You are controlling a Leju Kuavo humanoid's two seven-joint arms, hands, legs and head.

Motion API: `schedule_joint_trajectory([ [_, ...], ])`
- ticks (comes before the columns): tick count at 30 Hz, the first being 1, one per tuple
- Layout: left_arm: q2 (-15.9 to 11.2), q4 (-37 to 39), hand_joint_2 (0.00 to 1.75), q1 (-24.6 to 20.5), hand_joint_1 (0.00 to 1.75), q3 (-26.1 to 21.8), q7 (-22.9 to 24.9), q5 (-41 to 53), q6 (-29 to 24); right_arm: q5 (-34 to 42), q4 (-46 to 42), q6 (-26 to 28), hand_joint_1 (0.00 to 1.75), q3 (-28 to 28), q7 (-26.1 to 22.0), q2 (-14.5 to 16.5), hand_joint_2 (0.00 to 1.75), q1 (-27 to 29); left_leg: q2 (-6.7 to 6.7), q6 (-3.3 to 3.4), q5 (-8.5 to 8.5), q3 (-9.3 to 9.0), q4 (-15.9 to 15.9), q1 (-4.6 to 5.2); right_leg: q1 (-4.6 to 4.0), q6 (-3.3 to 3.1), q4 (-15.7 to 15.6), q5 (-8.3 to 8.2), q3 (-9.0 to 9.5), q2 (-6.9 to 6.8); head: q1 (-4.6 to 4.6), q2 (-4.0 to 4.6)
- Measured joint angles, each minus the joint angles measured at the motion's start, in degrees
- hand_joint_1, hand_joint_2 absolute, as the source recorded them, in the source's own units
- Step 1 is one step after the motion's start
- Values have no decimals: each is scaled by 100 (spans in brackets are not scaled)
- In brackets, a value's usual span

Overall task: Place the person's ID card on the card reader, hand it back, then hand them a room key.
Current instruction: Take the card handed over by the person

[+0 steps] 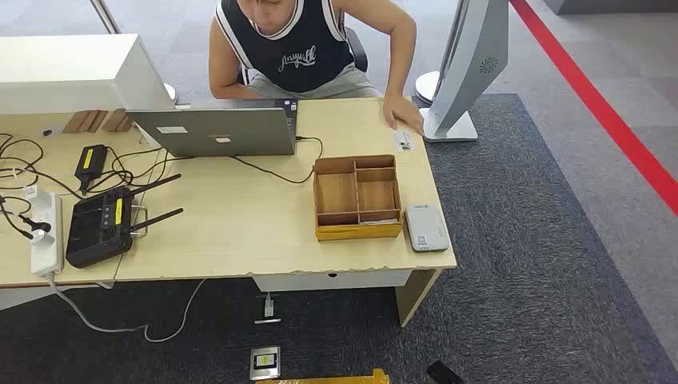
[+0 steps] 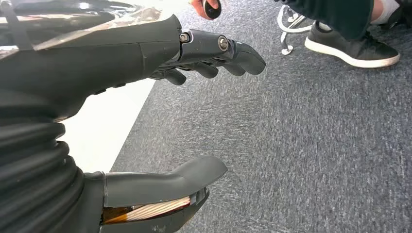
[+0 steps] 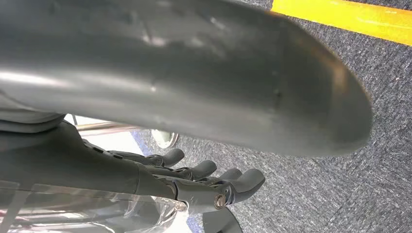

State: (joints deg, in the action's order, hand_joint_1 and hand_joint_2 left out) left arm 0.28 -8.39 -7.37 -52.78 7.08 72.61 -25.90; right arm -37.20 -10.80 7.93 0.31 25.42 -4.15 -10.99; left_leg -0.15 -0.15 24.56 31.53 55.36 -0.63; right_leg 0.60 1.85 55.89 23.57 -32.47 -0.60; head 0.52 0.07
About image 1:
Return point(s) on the person's left hand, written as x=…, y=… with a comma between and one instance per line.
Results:
x=402, y=112

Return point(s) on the wooden compartment organizer tray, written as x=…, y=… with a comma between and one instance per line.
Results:
x=336, y=193

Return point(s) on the person's left forearm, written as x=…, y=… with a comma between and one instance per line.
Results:
x=402, y=63

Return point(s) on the person's right forearm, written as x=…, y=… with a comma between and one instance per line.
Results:
x=228, y=93

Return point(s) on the white room key card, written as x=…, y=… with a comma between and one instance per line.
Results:
x=378, y=220

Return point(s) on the person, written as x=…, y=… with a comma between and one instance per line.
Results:
x=296, y=53

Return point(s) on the round base pole stand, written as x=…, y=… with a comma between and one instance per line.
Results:
x=106, y=16
x=425, y=87

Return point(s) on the black office chair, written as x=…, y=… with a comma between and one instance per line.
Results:
x=359, y=53

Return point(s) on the silver kiosk screen stand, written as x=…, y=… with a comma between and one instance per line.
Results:
x=466, y=63

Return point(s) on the grey laptop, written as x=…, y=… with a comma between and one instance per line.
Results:
x=212, y=132

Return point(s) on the red floor tape line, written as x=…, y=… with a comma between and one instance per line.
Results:
x=598, y=106

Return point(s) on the light wooden desk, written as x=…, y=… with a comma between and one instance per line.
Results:
x=238, y=222
x=13, y=265

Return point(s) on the dark grey floor mat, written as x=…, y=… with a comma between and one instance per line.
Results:
x=529, y=265

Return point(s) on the dark grey base block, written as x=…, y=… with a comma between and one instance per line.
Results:
x=609, y=6

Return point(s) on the white floor plug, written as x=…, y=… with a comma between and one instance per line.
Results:
x=268, y=306

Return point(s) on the yellow taped board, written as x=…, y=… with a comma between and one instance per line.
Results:
x=328, y=380

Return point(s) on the wooden slotted block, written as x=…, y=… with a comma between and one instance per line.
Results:
x=84, y=122
x=117, y=121

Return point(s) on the silver floor socket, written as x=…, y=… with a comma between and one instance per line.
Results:
x=265, y=363

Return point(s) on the black power adapter yellow label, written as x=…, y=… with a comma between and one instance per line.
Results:
x=91, y=161

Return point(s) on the black remote controller with antennas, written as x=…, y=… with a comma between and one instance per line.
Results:
x=98, y=228

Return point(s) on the white counter box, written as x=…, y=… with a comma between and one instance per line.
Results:
x=63, y=69

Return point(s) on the white power plug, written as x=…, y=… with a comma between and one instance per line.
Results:
x=42, y=237

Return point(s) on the black power plug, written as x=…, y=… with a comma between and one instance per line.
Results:
x=38, y=225

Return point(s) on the white power strip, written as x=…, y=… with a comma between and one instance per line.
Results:
x=46, y=254

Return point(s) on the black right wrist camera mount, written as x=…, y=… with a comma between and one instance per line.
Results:
x=444, y=373

